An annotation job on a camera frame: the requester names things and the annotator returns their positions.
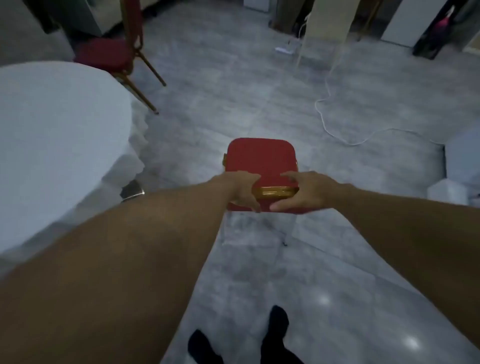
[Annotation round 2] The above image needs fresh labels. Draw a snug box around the person's leg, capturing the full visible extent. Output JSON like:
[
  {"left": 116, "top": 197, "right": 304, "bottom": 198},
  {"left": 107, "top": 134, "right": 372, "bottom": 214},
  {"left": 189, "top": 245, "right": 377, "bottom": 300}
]
[
  {"left": 187, "top": 329, "right": 226, "bottom": 364},
  {"left": 260, "top": 305, "right": 305, "bottom": 364}
]

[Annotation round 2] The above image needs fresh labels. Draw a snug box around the beige panel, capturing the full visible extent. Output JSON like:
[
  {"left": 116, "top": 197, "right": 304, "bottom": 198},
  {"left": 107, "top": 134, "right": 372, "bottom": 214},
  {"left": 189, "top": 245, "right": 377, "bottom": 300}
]
[{"left": 305, "top": 0, "right": 355, "bottom": 43}]

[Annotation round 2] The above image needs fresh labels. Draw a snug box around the white panel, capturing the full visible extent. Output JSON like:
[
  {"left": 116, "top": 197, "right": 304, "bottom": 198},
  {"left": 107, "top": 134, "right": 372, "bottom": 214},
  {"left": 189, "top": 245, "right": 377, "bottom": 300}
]
[{"left": 380, "top": 0, "right": 448, "bottom": 49}]

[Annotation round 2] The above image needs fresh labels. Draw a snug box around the black pink bag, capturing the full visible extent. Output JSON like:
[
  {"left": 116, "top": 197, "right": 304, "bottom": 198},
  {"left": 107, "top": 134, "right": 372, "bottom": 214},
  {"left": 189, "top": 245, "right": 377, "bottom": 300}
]
[{"left": 412, "top": 5, "right": 463, "bottom": 61}]

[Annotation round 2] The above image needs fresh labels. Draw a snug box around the red chair gold frame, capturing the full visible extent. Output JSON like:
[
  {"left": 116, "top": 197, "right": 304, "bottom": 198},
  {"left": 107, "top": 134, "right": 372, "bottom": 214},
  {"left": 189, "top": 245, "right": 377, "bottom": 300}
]
[
  {"left": 73, "top": 0, "right": 168, "bottom": 115},
  {"left": 221, "top": 137, "right": 301, "bottom": 248}
]

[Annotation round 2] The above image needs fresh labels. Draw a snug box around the person's right leg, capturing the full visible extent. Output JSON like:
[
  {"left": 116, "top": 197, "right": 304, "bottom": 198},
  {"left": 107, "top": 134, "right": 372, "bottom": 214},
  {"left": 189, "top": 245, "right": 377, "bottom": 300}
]
[{"left": 260, "top": 305, "right": 305, "bottom": 364}]

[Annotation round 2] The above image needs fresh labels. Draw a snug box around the person's left hand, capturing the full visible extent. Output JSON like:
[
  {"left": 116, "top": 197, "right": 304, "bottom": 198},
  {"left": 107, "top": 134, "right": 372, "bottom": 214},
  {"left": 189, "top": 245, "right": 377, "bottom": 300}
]
[{"left": 213, "top": 170, "right": 263, "bottom": 215}]

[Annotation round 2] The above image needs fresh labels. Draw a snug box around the person's left forearm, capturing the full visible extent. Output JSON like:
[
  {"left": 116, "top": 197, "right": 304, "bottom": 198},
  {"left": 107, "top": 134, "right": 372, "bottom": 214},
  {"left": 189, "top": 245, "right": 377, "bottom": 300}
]
[{"left": 0, "top": 176, "right": 235, "bottom": 364}]

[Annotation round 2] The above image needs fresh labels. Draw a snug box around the small white box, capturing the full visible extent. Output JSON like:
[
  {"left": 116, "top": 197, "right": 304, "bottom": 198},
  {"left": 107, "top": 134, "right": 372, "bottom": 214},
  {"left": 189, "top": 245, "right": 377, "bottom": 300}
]
[{"left": 427, "top": 179, "right": 470, "bottom": 206}]

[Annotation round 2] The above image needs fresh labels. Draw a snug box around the round table with metal base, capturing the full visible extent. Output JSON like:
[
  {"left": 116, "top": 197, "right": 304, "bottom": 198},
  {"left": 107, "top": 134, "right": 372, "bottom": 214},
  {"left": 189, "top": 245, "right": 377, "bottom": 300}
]
[{"left": 0, "top": 61, "right": 149, "bottom": 275}]

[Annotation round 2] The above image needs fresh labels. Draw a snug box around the white tablecloth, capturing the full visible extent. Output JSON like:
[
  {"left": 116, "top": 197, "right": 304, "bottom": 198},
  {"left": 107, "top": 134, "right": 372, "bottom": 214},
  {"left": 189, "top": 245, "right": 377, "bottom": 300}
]
[{"left": 0, "top": 61, "right": 149, "bottom": 275}]

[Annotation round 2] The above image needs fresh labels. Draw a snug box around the white floor cable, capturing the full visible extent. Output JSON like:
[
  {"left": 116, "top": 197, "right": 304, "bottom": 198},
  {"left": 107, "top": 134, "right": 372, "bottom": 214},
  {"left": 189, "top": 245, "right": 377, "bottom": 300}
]
[{"left": 314, "top": 37, "right": 447, "bottom": 148}]

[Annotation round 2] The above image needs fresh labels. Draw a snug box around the large white box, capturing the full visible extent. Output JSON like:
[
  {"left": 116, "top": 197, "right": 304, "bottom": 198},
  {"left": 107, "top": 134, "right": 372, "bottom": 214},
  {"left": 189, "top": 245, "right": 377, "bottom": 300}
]
[{"left": 444, "top": 125, "right": 480, "bottom": 188}]

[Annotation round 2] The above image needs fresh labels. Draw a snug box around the person's left leg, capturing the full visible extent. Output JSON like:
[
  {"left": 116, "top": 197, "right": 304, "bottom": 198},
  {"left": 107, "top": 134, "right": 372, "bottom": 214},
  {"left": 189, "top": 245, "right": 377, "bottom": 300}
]
[{"left": 187, "top": 329, "right": 226, "bottom": 364}]

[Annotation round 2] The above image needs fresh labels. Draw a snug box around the person's right hand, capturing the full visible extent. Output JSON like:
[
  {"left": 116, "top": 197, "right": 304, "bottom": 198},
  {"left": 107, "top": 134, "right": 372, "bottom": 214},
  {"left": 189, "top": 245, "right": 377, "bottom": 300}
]
[{"left": 269, "top": 170, "right": 350, "bottom": 214}]

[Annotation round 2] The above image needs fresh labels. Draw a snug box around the person's right forearm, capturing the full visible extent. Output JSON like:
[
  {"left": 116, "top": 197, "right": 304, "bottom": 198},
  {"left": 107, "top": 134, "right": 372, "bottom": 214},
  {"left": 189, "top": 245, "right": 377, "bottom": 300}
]
[{"left": 337, "top": 183, "right": 480, "bottom": 350}]

